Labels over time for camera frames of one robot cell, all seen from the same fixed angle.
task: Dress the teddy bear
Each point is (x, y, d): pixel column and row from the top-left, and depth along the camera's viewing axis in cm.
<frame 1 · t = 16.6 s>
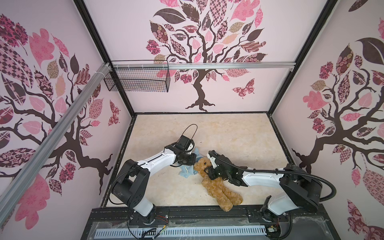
left hand: (194, 163, 87), fingers closed
right hand: (205, 167, 86), fingers open
brown plush teddy bear: (225, 198, 73), point 9 cm above the table
light blue teddy shirt: (186, 171, 87), point 4 cm above the table

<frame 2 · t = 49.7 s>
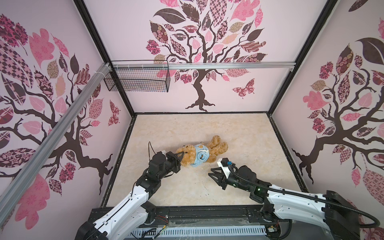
left hand: (187, 154, 77), fingers closed
right hand: (210, 170, 74), fingers open
brown plush teddy bear: (215, 146, 87), point 14 cm above the table
light blue teddy shirt: (202, 154, 76), point 21 cm above the table

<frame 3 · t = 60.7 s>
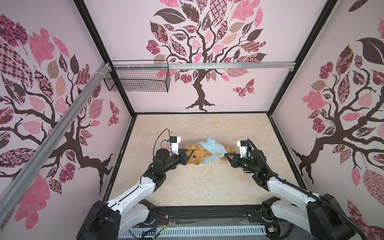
left hand: (194, 151, 77), fingers closed
right hand: (226, 153, 82), fingers closed
brown plush teddy bear: (200, 153, 77), point 20 cm above the table
light blue teddy shirt: (217, 150, 80), point 18 cm above the table

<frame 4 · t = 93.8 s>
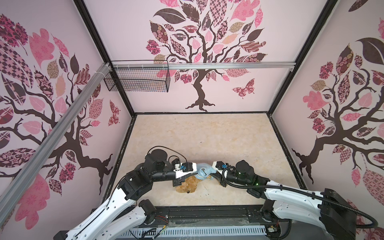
left hand: (195, 172, 63), fingers closed
right hand: (209, 168, 75), fingers closed
brown plush teddy bear: (189, 186, 71), point 15 cm above the table
light blue teddy shirt: (204, 170, 69), point 22 cm above the table

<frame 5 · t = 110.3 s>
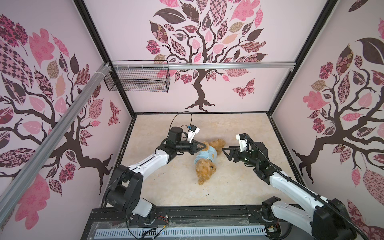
left hand: (204, 146, 79), fingers closed
right hand: (227, 146, 80), fingers open
brown plush teddy bear: (204, 167, 73), point 19 cm above the table
light blue teddy shirt: (210, 154, 83), point 14 cm above the table

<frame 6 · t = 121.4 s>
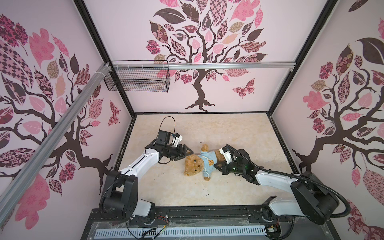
left hand: (189, 155, 82), fingers open
right hand: (214, 163, 84), fingers closed
brown plush teddy bear: (194, 164, 81), point 13 cm above the table
light blue teddy shirt: (210, 158, 85), point 11 cm above the table

